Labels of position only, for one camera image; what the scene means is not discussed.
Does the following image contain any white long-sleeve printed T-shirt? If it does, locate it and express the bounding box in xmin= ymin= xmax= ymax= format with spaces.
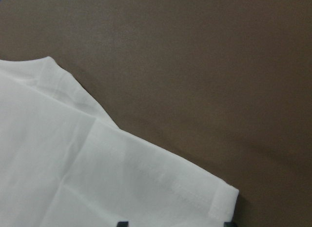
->
xmin=0 ymin=57 xmax=239 ymax=227

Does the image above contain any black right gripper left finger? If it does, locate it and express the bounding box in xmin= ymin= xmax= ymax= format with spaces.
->
xmin=116 ymin=221 xmax=129 ymax=227

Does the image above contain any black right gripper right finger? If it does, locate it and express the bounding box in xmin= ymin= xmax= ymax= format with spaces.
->
xmin=223 ymin=221 xmax=236 ymax=227

